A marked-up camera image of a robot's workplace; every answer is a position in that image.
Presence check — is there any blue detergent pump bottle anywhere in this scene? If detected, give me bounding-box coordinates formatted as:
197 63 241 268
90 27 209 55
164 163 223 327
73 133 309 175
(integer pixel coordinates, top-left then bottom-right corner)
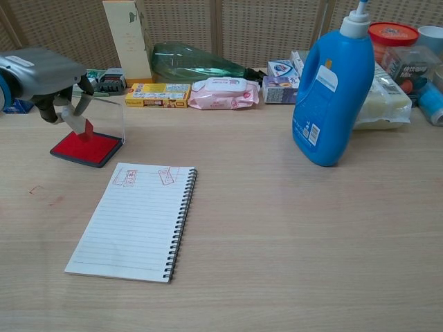
291 0 377 168

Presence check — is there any spiral lined notebook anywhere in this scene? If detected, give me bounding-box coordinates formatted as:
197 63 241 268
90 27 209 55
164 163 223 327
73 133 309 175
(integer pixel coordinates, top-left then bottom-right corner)
64 161 199 285

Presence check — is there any pink wet wipes pack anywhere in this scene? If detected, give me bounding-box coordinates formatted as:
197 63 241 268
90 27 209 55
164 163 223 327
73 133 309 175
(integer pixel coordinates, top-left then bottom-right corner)
188 76 260 111

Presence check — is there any pale yellow sponge pack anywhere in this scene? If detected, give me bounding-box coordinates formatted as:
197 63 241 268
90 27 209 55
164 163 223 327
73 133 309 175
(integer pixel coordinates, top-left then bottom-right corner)
352 62 413 131

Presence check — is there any light blue mug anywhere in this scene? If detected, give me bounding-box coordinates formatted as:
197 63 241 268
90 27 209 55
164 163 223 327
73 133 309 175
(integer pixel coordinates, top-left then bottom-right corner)
417 26 443 56

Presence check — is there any green plastic bottle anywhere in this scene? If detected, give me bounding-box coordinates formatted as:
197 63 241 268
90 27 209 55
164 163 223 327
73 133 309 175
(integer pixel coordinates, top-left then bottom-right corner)
151 41 267 84

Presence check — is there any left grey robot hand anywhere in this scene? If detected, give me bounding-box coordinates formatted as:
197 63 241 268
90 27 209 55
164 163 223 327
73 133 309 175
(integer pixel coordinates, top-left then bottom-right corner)
0 47 95 125

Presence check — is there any dark grey stapler box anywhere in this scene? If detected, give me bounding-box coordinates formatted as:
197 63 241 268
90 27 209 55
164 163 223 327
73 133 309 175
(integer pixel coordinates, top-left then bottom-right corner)
93 67 126 96

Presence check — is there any blue cylindrical tube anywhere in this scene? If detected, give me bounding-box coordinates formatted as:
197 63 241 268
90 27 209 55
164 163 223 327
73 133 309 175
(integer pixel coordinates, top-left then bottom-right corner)
417 81 443 127

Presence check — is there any tall cream yellow box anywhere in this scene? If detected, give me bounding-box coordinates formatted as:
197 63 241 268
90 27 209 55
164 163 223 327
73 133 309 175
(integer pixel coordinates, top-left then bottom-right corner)
102 0 155 84

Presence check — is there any red ink pad clear lid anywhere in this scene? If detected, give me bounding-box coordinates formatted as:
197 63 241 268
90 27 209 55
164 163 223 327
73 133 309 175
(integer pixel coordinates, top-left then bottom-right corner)
49 93 126 169

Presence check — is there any rattan folding screen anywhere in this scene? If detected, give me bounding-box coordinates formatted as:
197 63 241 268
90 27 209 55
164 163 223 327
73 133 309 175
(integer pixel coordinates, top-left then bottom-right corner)
0 0 443 70

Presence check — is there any orange lid snack jar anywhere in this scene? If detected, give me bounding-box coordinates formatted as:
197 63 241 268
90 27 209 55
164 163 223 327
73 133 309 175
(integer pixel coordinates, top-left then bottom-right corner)
368 21 419 66

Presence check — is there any clear plastic candy box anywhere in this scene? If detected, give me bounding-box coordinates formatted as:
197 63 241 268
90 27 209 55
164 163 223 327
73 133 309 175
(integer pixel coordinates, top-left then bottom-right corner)
383 45 442 95

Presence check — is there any white blue soap box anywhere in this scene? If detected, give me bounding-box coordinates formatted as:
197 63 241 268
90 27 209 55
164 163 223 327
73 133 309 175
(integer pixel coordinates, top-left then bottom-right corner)
266 59 299 78

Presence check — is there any yellow printed flat box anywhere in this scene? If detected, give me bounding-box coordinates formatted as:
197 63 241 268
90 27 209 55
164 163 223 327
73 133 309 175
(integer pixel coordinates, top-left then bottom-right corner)
124 82 192 109

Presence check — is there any white red rubber stamp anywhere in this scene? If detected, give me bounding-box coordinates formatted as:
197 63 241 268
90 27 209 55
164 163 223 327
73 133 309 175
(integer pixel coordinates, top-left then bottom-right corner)
61 103 95 142

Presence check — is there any purple soap box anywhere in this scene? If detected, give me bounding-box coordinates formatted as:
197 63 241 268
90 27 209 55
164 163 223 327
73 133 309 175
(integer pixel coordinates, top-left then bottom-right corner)
262 75 300 104

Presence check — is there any blue toothpaste box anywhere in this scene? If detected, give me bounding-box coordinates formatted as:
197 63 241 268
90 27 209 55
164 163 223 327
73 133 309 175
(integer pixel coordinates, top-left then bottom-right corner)
3 98 34 114

